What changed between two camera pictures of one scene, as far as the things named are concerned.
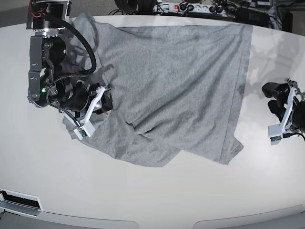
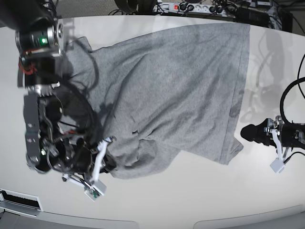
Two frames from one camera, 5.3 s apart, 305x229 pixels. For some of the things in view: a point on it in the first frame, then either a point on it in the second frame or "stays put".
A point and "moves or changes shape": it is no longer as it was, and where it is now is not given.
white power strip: [189, 7] stays put
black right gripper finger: [280, 91] to [292, 135]
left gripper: [77, 98] to [76, 156]
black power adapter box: [252, 16] stays put
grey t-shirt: [174, 88] moves or changes shape
